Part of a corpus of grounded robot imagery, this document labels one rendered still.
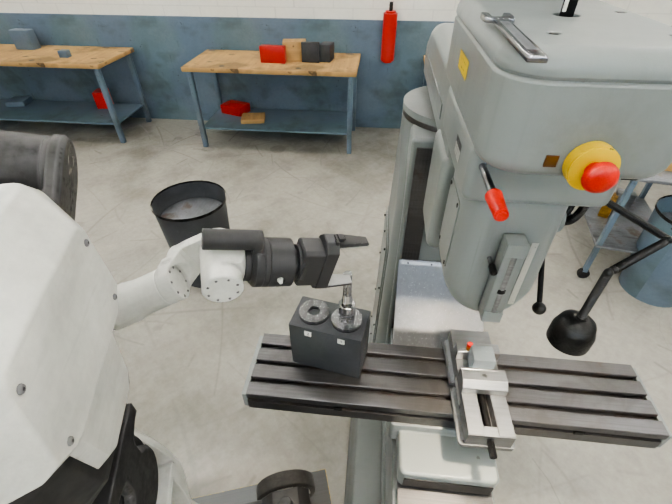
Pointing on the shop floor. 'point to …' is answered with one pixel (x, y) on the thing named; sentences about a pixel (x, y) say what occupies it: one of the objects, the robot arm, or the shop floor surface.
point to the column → (405, 208)
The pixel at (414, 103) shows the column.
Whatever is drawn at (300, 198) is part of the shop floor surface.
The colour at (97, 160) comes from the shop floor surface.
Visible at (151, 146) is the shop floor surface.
